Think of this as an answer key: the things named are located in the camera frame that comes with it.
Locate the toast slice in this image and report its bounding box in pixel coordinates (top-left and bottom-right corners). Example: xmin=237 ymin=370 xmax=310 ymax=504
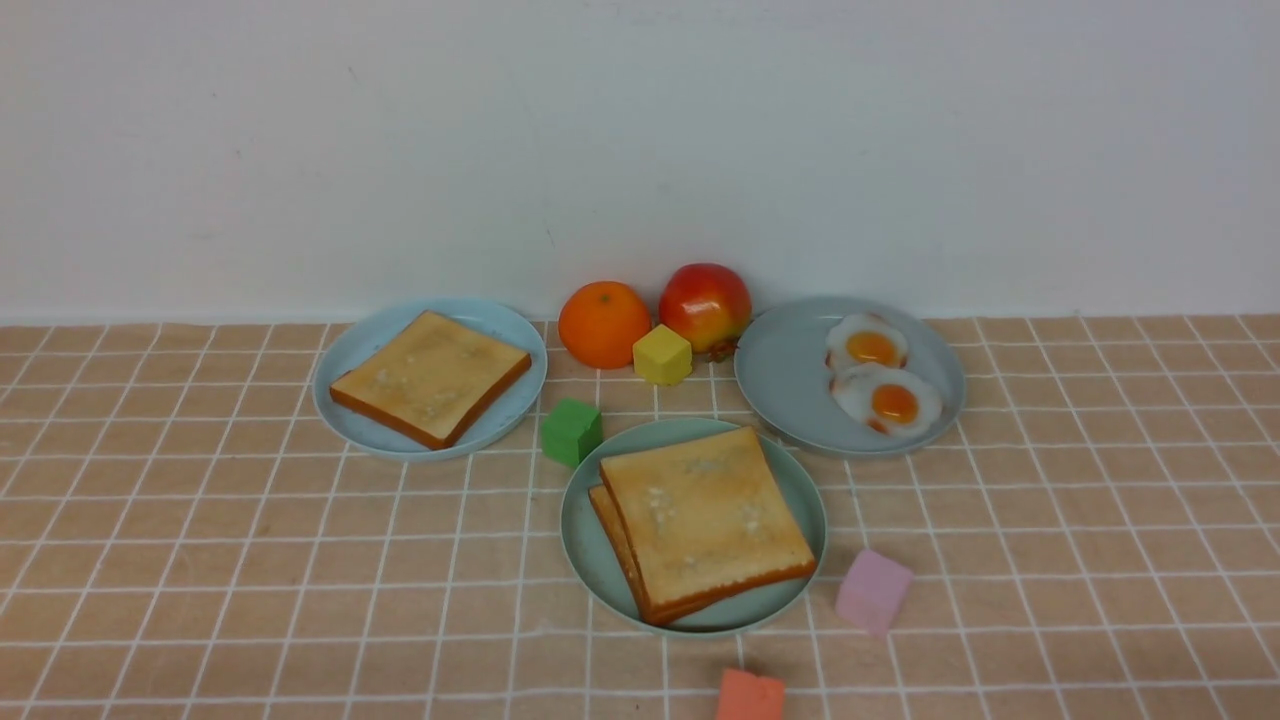
xmin=589 ymin=484 xmax=708 ymax=626
xmin=599 ymin=427 xmax=818 ymax=609
xmin=329 ymin=310 xmax=532 ymax=451

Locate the yellow foam cube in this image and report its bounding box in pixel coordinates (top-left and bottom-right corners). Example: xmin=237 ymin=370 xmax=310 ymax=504
xmin=632 ymin=324 xmax=692 ymax=386

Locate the orange fruit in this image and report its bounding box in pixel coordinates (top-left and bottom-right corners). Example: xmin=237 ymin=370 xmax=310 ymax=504
xmin=557 ymin=281 xmax=653 ymax=370

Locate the red apple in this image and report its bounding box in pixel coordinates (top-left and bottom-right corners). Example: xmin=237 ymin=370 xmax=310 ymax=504
xmin=658 ymin=263 xmax=753 ymax=363

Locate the green foam cube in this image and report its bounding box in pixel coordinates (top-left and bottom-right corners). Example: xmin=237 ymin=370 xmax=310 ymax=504
xmin=540 ymin=398 xmax=604 ymax=468

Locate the grey-blue egg plate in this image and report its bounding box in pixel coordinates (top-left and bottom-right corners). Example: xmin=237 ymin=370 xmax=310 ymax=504
xmin=735 ymin=296 xmax=966 ymax=457

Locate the teal centre plate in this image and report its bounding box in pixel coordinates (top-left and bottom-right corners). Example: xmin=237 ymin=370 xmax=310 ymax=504
xmin=559 ymin=416 xmax=828 ymax=637

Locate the back fried egg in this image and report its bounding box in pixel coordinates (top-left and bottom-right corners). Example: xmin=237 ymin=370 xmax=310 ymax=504
xmin=826 ymin=313 xmax=909 ymax=373

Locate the fried egg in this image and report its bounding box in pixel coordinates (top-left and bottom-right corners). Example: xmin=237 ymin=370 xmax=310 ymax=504
xmin=829 ymin=363 xmax=945 ymax=439
xmin=826 ymin=313 xmax=909 ymax=373

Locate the front right fried egg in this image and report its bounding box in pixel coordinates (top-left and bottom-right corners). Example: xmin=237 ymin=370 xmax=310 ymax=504
xmin=829 ymin=363 xmax=945 ymax=439

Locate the light blue bread plate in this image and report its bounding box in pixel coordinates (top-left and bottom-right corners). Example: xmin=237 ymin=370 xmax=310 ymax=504
xmin=312 ymin=299 xmax=548 ymax=462

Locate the pink foam cube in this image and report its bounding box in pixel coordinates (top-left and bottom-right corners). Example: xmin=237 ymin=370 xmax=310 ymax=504
xmin=835 ymin=548 xmax=915 ymax=641

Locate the orange foam cube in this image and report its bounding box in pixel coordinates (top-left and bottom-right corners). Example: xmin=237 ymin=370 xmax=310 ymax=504
xmin=716 ymin=667 xmax=786 ymax=720

